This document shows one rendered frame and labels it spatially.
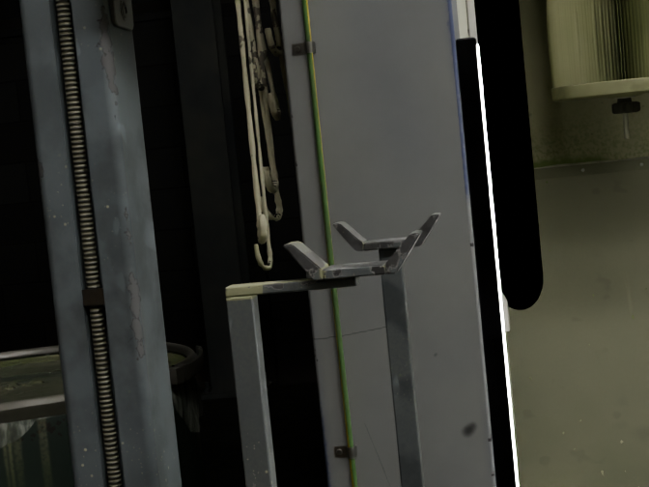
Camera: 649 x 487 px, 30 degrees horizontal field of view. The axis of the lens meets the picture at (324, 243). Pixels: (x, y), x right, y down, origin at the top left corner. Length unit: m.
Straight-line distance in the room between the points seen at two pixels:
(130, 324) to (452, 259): 0.53
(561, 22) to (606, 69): 0.15
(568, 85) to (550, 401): 0.73
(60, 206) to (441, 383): 0.59
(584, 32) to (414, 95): 1.57
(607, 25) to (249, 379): 2.16
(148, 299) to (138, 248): 0.04
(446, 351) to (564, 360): 1.64
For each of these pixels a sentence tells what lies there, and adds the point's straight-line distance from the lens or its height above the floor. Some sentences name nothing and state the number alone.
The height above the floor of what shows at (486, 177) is 1.13.
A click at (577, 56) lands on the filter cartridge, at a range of 2.82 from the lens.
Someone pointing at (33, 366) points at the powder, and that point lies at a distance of 2.19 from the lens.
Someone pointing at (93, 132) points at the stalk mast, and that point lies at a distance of 0.81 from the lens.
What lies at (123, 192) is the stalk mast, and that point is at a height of 1.15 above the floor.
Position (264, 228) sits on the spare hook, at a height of 1.10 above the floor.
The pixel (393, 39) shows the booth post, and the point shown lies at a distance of 1.27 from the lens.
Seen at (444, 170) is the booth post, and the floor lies 1.14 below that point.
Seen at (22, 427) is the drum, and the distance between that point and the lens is 1.71.
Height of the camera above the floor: 1.16
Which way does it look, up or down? 4 degrees down
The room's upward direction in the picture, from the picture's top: 6 degrees counter-clockwise
